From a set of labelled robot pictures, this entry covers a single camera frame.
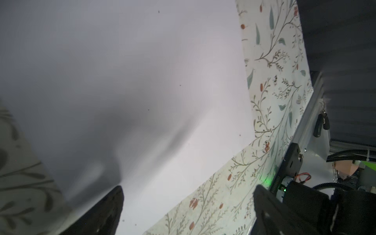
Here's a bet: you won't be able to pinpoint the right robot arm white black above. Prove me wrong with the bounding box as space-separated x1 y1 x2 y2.
260 143 376 235

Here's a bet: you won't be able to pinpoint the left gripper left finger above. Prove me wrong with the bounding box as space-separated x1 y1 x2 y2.
61 186 124 235

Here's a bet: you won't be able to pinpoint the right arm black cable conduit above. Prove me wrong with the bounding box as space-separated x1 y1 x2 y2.
311 148 376 192

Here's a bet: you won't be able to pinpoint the black handled pliers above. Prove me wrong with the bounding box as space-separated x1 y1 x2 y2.
313 101 331 138

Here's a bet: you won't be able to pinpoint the printed paper sheet right middle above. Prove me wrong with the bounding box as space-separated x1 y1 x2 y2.
1 1 254 235

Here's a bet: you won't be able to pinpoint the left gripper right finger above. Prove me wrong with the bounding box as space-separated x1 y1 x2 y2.
253 185 319 235

